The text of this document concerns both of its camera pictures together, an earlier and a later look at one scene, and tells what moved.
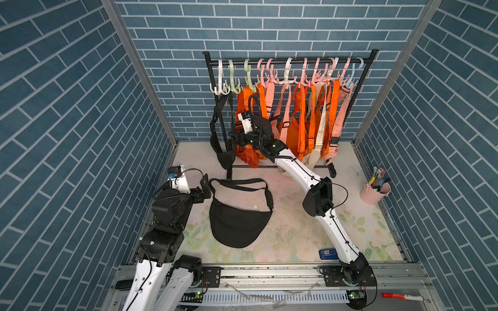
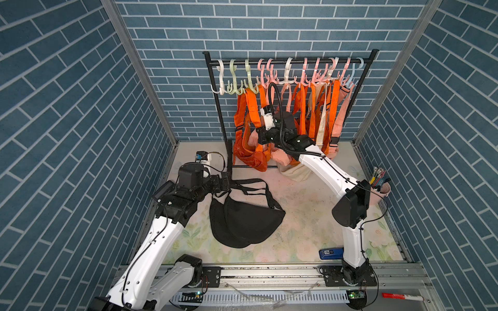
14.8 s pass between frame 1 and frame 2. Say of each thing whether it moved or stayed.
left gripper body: moved
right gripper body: moved
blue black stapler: stayed
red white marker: stayed
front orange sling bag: stayed
